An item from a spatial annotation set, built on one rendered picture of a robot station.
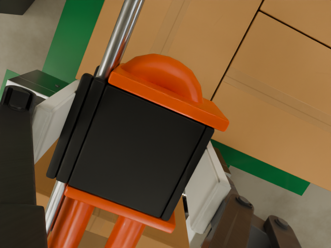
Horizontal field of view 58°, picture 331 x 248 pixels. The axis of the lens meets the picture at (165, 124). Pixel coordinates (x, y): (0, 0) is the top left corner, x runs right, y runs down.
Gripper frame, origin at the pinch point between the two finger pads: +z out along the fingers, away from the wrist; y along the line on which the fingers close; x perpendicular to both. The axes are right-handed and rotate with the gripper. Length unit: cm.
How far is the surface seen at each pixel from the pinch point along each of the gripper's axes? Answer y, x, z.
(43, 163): -12, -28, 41
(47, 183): -8.9, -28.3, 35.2
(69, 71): -32, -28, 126
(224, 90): 24, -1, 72
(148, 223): 3.0, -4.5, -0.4
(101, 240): 1.4, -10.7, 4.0
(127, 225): 2.2, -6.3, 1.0
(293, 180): 98, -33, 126
